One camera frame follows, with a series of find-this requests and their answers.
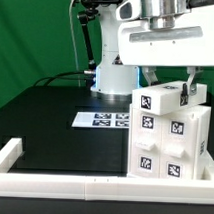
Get white box part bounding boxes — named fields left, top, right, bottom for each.
left=132, top=80, right=207, bottom=115

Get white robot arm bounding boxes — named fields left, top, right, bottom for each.
left=89, top=0, right=214, bottom=96

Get white door panel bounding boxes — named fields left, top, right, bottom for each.
left=160, top=112, right=199, bottom=180

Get grey hanging cable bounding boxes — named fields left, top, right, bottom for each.
left=66, top=0, right=85, bottom=88

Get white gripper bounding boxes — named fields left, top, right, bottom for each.
left=114, top=8, right=214, bottom=98

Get black cable bundle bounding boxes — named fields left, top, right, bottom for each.
left=33, top=69, right=97, bottom=90

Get white U-shaped table frame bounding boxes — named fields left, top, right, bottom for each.
left=0, top=138, right=214, bottom=205

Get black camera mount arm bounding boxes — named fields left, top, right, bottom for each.
left=77, top=0, right=98, bottom=70

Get white marker base plate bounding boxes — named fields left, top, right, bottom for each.
left=72, top=112, right=130, bottom=129

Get small white door part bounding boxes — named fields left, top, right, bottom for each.
left=128, top=108, right=163, bottom=178

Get white cabinet body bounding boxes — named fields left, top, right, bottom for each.
left=125, top=102, right=212, bottom=183

